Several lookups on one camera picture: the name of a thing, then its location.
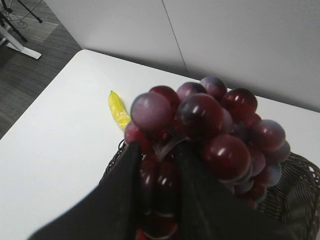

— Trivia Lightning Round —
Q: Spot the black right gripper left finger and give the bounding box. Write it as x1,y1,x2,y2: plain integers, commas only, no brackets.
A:
29,142,142,240

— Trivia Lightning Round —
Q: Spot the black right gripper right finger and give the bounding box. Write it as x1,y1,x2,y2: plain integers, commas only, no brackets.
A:
175,143,297,240

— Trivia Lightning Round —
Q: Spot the purple grape bunch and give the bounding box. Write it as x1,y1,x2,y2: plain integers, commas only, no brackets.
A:
124,77,290,240

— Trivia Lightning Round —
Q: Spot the black wicker basket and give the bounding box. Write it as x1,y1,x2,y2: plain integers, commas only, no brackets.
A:
106,138,320,230

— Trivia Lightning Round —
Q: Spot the yellow banana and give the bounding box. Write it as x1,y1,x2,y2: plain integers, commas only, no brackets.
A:
108,91,131,131

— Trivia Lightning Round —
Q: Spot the white desk leg base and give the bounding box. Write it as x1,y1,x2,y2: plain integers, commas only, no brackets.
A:
0,24,43,60

